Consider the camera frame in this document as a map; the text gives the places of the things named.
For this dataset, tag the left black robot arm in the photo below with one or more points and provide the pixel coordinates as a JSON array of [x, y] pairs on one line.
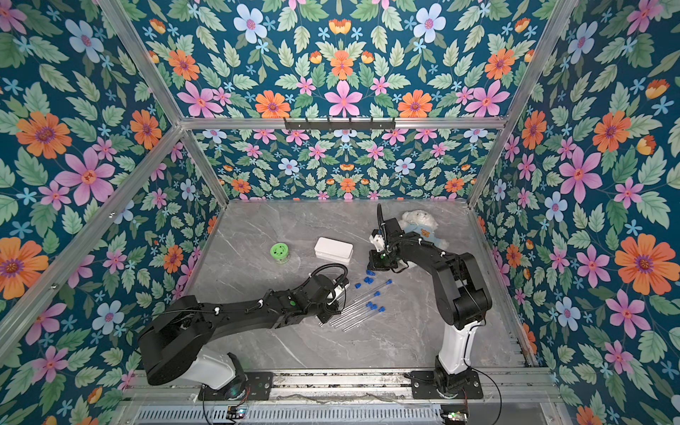
[[173, 340]]

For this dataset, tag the white teddy bear blue shirt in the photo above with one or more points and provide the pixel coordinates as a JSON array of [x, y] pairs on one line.
[[424, 225]]

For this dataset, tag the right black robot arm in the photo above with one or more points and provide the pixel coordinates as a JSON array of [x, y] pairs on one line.
[[461, 294]]

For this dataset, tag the white rectangular plastic box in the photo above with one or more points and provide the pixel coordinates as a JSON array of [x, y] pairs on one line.
[[333, 250]]

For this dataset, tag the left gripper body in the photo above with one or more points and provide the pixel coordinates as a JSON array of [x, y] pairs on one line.
[[324, 311]]

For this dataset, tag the white ventilation grille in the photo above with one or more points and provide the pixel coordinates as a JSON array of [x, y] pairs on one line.
[[291, 414]]

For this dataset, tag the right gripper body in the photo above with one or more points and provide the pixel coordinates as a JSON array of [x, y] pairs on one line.
[[382, 255]]

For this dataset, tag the green lidded small jar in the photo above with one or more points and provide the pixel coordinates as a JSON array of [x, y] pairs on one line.
[[280, 252]]

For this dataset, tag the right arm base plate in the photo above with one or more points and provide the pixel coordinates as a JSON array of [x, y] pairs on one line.
[[435, 384]]

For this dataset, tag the black hook rail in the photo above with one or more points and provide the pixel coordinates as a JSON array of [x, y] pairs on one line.
[[328, 124]]

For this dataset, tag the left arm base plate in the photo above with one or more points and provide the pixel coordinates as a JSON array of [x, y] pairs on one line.
[[236, 386]]

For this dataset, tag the aluminium front rail frame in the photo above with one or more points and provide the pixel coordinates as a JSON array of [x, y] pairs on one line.
[[355, 385]]

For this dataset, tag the test tube group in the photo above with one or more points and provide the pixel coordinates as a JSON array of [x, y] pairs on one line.
[[354, 320], [364, 319], [356, 312]]

